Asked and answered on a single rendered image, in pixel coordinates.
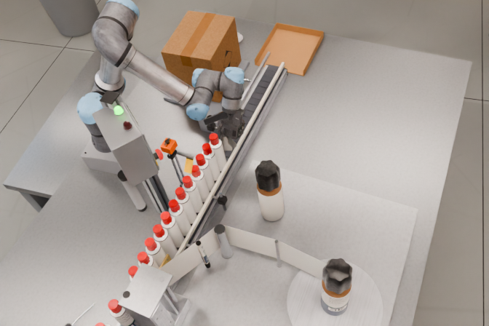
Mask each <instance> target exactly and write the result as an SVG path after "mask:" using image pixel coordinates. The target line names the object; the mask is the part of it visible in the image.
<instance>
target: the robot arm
mask: <svg viewBox="0 0 489 326"><path fill-rule="evenodd" d="M139 14H140V13H139V9H138V7H137V6H136V5H135V3H134V2H133V1H131V0H108V1H107V2H106V5H105V6H104V8H103V10H102V12H101V13H100V15H99V17H98V18H97V20H96V21H95V23H94V25H93V27H92V40H93V42H94V45H95V46H96V48H97V50H98V52H99V53H100V54H101V61H100V70H99V71H98V72H97V73H96V74H95V83H94V87H93V88H92V91H91V92H90V93H88V94H86V95H85V97H84V96H83V97H82V98H81V99H80V100H79V102H78V104H77V108H76V109H77V113H78V115H79V118H80V119H81V120H82V121H83V122H84V124H85V126H86V127H87V129H88V130H89V132H90V134H91V138H92V144H93V146H94V147H95V149H96V150H97V151H99V152H102V153H110V152H111V149H110V148H109V147H108V144H107V142H106V140H105V138H104V137H103V135H102V133H101V131H100V129H99V127H98V126H97V124H96V122H95V120H94V118H93V116H92V114H93V113H94V112H96V111H99V110H100V109H102V108H103V107H102V105H101V103H100V99H101V98H102V96H103V95H104V94H105V93H106V91H107V90H110V91H113V92H118V93H120V95H122V93H123V91H124V89H125V86H126V80H125V78H124V77H123V75H122V69H123V68H124V69H126V70H127V71H129V72H130V73H132V74H134V75H136V76H137V77H138V78H140V79H142V80H143V81H145V82H146V83H148V84H150V85H151V86H152V87H154V88H156V89H158V90H159V91H160V92H163V93H164V94H165V95H167V96H169V97H170V98H172V99H173V100H175V101H177V102H178V103H179V104H181V105H183V106H185V107H186V108H187V109H186V113H187V115H188V117H189V118H191V119H193V120H197V121H200V120H203V119H204V118H205V117H206V115H207V112H208V111H209V109H210V104H211V101H212V97H213V95H214V92H215V91H219V92H223V99H222V112H220V113H217V114H214V115H209V116H207V118H206V119H204V123H205V125H208V124H213V123H214V122H216V121H219V120H220V124H219V128H218V139H220V140H221V141H222V144H223V150H224V153H225V152H226V151H232V150H233V148H236V143H235V142H234V141H233V139H235V140H236V139H237V138H238V137H240V136H241V135H242V134H244V128H245V122H242V114H243V113H244V112H245V110H244V109H241V103H242V90H243V84H244V74H245V73H244V71H243V70H242V69H241V68H237V67H228V68H226V69H225V71H224V72H221V71H212V70H207V69H202V68H197V69H195V70H194V72H193V76H192V85H193V87H192V86H190V85H189V84H187V83H185V82H184V81H182V80H181V79H179V78H178V77H176V76H175V75H173V74H172V73H170V72H169V71H167V70H166V69H164V68H163V67H161V66H160V65H158V64H156V63H155V62H154V61H152V60H150V59H149V58H147V57H146V56H145V55H143V54H141V53H140V52H139V51H137V50H136V49H134V47H133V44H131V43H130V41H131V39H132V35H133V31H134V27H135V23H136V21H137V20H138V18H139ZM194 87H195V88H194Z"/></svg>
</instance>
